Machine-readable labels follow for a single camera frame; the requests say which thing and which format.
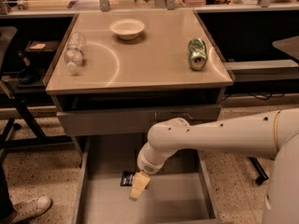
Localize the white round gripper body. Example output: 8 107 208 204
137 143 168 175

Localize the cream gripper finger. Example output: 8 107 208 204
129 171 150 201

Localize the dark blue rxbar wrapper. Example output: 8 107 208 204
121 171 135 187

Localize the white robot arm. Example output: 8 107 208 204
130 108 299 224

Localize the open grey middle drawer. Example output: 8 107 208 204
72 133 220 224

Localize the grey top drawer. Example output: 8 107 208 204
57 105 221 136

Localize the grey drawer cabinet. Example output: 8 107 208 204
43 8 235 224

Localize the black wheeled stand base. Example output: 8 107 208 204
249 157 269 186

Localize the white sneaker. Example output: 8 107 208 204
8 196 52 224

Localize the crushed green soda can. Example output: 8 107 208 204
188 38 207 70

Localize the clear plastic water bottle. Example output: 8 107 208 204
64 32 86 74

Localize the white paper bowl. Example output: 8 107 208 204
109 19 145 40

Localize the black round object on shelf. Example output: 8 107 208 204
18 66 40 84

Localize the dark box on shelf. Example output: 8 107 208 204
25 40 60 53

